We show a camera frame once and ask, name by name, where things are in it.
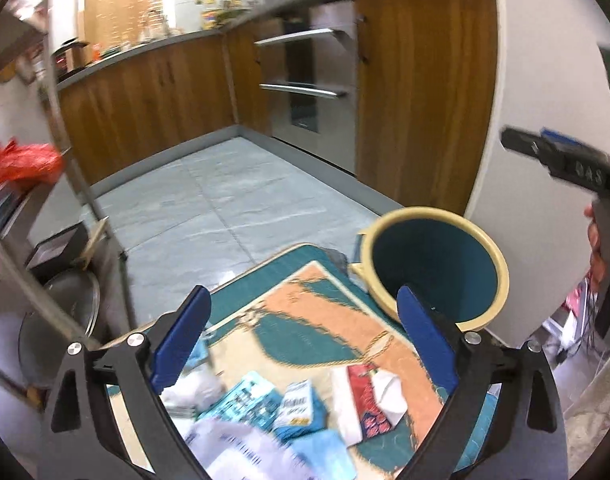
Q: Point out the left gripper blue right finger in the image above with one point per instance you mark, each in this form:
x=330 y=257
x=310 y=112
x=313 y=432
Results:
x=434 y=349

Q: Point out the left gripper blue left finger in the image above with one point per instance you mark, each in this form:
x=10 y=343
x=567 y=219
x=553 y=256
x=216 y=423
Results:
x=174 y=335

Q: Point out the red white carton box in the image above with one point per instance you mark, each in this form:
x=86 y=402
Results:
x=367 y=402

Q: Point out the teal white medicine box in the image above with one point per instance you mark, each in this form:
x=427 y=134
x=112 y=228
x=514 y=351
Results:
x=297 y=406

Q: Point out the blue face mask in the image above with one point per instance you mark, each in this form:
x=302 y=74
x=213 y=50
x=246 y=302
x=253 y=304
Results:
x=319 y=446

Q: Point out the white tissue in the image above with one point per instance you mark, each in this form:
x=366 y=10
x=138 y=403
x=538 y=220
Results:
x=197 y=390

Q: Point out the teal pill blister pack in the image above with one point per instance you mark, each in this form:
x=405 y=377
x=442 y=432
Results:
x=254 y=401

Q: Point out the teal trash bin yellow rim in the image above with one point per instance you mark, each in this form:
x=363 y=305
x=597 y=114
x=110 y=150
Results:
x=452 y=265

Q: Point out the wooden kitchen cabinets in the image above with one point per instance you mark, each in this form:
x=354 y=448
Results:
x=397 y=93

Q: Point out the person's right hand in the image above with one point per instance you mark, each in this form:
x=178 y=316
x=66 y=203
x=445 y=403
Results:
x=597 y=264

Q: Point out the glass pot lid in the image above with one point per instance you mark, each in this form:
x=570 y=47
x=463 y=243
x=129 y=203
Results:
x=41 y=343

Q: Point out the teal orange floor mat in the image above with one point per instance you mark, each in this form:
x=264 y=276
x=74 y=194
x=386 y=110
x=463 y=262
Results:
x=296 y=317

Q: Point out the black square tray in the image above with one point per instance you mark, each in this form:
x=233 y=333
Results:
x=59 y=249

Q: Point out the stainless steel shelf rack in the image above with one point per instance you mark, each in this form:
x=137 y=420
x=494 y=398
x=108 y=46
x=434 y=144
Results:
x=16 y=36

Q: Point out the red plastic bag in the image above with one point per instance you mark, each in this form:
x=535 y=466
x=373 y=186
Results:
x=34 y=163

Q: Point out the stainless steel built-in oven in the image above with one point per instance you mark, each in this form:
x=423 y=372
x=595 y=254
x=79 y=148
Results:
x=309 y=77

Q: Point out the wooden handle utensil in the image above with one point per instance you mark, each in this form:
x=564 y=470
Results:
x=96 y=235

